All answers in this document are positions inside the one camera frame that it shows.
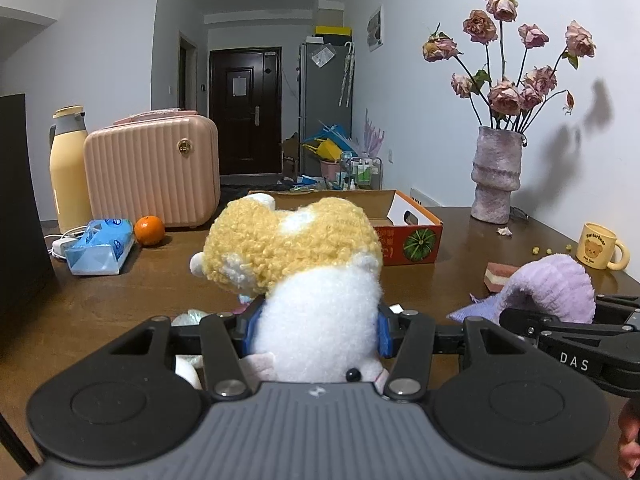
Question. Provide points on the pink bucket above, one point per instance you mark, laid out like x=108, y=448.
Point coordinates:
x=329, y=170

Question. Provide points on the interior doorway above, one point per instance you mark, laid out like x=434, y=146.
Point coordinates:
x=187, y=72

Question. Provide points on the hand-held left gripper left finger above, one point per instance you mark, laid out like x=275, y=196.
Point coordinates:
x=250, y=332

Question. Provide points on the hanging white umbrellas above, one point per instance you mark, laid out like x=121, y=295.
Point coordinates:
x=346, y=75

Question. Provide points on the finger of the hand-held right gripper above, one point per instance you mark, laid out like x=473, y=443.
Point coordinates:
x=617, y=302
x=530, y=321

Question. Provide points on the fallen rose petal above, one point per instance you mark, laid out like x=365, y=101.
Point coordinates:
x=504, y=231

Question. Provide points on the blue tissue pack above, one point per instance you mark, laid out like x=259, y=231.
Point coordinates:
x=97, y=247

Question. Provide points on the person's right hand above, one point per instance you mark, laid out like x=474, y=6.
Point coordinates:
x=631, y=440

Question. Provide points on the orange pumpkin print cardboard box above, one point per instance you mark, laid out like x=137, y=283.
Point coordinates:
x=410, y=242

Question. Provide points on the lavender fluffy plush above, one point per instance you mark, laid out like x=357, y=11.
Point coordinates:
x=555, y=285

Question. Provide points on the purple knit pouch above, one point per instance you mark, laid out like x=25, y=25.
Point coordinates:
x=475, y=311

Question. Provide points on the wall poster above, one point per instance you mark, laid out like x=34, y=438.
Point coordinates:
x=375, y=27

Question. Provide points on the purple dried flower bunch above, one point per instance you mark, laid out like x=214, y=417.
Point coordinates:
x=372, y=135

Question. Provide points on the white wall heater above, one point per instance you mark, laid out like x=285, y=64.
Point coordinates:
x=422, y=197

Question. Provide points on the grey refrigerator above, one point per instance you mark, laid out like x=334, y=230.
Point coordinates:
x=325, y=90

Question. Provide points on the orange fruit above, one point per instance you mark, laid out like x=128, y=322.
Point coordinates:
x=149, y=230

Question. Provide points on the dried pink roses bouquet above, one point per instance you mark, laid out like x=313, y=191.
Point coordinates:
x=505, y=95

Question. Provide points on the black paper bag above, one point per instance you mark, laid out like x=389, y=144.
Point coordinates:
x=20, y=200

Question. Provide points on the purple textured vase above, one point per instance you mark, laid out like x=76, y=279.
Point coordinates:
x=495, y=175

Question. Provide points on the yellow thermos jug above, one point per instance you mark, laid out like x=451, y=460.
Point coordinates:
x=70, y=175

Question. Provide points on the yellow bear print cup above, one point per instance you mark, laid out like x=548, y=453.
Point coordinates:
x=595, y=247

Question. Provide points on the brown cardboard box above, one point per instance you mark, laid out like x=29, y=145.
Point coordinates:
x=289, y=157

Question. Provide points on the white plastic bag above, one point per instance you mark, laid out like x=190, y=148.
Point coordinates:
x=192, y=317

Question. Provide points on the pink ribbed suitcase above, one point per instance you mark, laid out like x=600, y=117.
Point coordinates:
x=150, y=170

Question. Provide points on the yellow and black box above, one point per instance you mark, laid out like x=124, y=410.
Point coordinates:
x=332, y=30

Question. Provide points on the blue and yellow bags pile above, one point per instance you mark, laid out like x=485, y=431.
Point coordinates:
x=327, y=145

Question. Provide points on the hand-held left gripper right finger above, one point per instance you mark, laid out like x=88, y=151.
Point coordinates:
x=385, y=332

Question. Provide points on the yellow and white plush toy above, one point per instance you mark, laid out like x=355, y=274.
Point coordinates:
x=310, y=280

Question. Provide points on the dark wooden door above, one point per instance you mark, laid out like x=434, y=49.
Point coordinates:
x=245, y=115

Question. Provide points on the scattered yellow crumbs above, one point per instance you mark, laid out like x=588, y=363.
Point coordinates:
x=537, y=248

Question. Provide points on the pink layered sponge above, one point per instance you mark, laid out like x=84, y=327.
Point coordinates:
x=497, y=276

